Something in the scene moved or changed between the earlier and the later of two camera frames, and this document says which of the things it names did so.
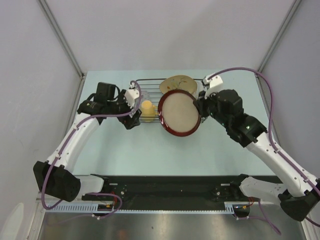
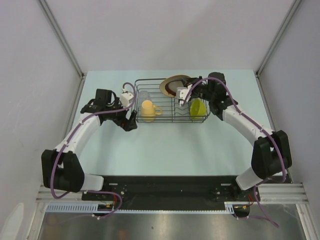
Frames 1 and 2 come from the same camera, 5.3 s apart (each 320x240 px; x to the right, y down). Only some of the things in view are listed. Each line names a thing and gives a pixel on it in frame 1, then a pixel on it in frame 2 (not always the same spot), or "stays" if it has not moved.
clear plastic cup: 145,95 stays
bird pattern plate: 179,82 stays
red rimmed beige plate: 178,114 to 169,85
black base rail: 129,189 stays
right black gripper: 201,103 to 192,80
